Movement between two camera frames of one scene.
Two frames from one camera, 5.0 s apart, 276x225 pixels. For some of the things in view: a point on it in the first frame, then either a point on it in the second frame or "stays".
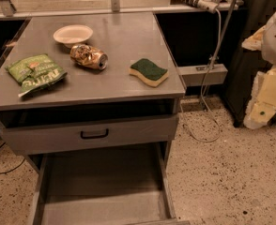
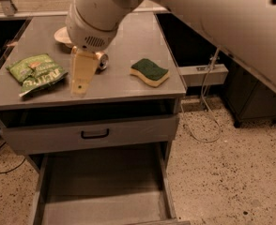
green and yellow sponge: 148,72 stays
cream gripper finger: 268,91 -> 84,66
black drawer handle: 100,136 stays
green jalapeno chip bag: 35,72 stays
